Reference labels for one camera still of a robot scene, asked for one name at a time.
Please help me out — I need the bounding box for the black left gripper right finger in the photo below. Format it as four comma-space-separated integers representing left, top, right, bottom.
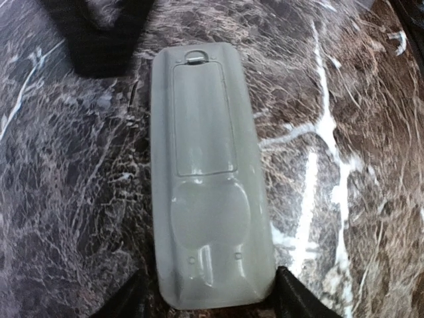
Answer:
274, 266, 341, 318

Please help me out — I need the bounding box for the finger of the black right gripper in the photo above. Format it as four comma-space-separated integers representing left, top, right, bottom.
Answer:
40, 1, 155, 79

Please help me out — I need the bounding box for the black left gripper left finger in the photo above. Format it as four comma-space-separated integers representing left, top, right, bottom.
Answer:
95, 269, 147, 318

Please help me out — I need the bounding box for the white remote control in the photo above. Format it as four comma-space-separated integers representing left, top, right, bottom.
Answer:
150, 42, 276, 310

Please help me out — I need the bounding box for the grey battery cover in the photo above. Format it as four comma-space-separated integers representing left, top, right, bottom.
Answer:
173, 50, 238, 176

